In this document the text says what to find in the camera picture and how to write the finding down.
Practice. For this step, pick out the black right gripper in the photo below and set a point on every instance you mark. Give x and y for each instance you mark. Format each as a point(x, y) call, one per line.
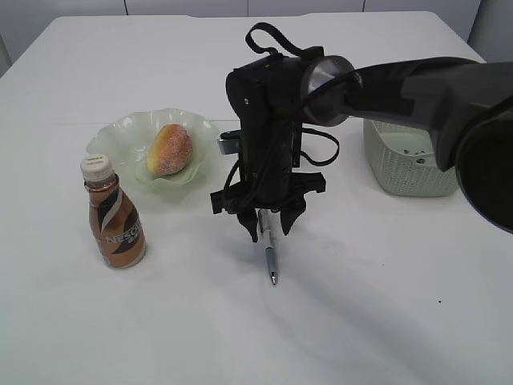
point(285, 195)

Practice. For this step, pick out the black mesh pen holder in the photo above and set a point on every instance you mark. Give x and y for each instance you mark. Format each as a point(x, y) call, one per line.
point(296, 144)

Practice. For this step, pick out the frosted green ruffled glass plate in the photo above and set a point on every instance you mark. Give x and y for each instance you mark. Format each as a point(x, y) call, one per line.
point(126, 142)

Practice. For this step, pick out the green plastic woven basket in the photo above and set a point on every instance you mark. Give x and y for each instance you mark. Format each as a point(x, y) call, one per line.
point(399, 174)

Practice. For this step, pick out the sugared bread loaf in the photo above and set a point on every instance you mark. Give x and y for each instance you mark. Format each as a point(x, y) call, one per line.
point(170, 152)

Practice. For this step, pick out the brown Nescafe coffee bottle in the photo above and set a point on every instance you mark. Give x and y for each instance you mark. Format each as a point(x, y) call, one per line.
point(113, 218)

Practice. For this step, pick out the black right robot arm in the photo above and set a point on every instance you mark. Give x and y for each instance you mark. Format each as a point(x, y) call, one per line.
point(464, 106)

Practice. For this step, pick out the white grey pen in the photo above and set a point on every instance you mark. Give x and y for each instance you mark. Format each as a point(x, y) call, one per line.
point(266, 237)

